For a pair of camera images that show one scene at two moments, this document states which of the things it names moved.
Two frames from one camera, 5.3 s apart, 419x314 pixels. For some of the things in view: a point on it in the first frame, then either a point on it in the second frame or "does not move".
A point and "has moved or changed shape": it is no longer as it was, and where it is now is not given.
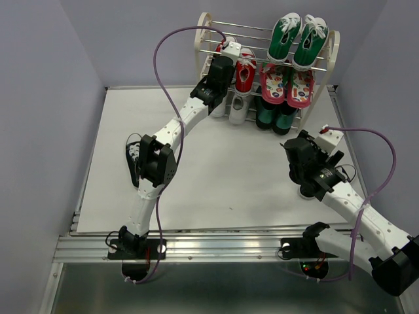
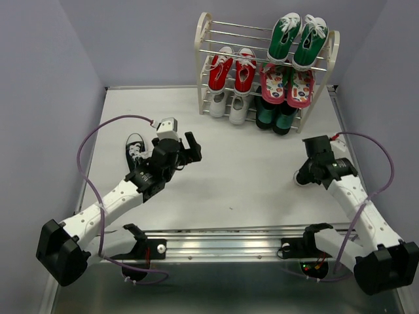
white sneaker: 237,112 does not move
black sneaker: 133,151 does not move
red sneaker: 218,48 has moved or changed shape
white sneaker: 220,110 does not move
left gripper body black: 228,82 -> 183,157
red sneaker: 245,71 does not move
